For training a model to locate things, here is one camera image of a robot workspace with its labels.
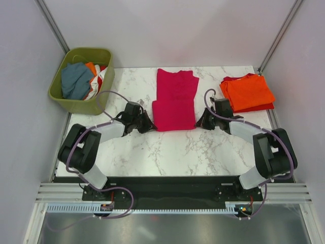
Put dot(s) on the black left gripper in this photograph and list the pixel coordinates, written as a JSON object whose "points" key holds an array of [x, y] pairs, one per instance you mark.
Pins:
{"points": [[148, 126]]}

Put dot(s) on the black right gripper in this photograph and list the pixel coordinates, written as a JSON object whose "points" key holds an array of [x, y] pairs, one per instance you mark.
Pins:
{"points": [[202, 122]]}

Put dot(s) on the magenta t shirt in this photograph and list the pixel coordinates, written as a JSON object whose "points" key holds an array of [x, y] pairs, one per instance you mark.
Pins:
{"points": [[173, 109]]}

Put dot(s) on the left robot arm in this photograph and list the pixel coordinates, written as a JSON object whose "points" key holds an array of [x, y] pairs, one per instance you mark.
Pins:
{"points": [[80, 147]]}

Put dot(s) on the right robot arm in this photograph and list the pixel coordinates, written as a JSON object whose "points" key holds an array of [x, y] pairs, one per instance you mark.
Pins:
{"points": [[273, 152]]}

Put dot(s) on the folded orange t shirt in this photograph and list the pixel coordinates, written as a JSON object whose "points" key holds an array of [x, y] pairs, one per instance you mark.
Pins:
{"points": [[246, 92]]}

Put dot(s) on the folded red t shirt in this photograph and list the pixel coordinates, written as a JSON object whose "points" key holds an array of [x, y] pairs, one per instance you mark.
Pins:
{"points": [[264, 106]]}

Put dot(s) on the olive green plastic bin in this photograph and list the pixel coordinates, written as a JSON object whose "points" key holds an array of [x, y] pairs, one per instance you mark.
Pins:
{"points": [[96, 105]]}

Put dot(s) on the grey blue t shirt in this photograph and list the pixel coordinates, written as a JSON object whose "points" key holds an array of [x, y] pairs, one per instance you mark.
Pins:
{"points": [[75, 80]]}

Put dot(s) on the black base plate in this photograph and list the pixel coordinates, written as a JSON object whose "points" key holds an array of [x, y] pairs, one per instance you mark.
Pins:
{"points": [[173, 193]]}

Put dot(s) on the aluminium rail profile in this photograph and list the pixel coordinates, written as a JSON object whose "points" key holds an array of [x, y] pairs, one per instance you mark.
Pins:
{"points": [[282, 193]]}

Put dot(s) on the white slotted cable duct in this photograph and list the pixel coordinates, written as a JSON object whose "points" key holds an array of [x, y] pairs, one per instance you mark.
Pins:
{"points": [[97, 208]]}

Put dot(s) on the right aluminium frame post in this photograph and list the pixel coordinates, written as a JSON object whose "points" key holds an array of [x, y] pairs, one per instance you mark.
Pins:
{"points": [[280, 35]]}

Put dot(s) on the aluminium frame post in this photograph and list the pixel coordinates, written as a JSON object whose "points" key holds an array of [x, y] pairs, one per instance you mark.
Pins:
{"points": [[52, 24], [280, 35]]}

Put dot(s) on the left aluminium frame post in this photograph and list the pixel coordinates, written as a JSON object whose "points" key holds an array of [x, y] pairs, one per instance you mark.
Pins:
{"points": [[52, 24]]}

